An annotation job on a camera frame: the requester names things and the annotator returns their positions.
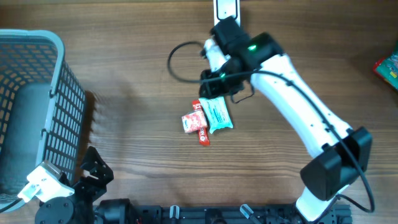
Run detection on small teal snack packet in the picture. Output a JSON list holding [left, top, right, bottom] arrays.
[[198, 96, 234, 134]]

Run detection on pink candy packet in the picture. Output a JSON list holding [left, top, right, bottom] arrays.
[[182, 110, 208, 133]]

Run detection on red Nescafe coffee stick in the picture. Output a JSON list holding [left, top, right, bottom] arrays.
[[192, 100, 210, 146]]

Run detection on large green snack bag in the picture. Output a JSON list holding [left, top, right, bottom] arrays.
[[373, 44, 397, 90]]

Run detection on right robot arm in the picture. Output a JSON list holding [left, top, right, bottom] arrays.
[[199, 16, 373, 223]]

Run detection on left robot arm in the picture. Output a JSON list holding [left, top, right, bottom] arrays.
[[35, 146, 114, 224]]

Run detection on white barcode scanner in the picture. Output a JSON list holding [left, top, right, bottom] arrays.
[[213, 0, 241, 26]]

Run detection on grey mesh shopping basket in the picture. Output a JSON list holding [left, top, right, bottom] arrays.
[[1, 29, 86, 212]]

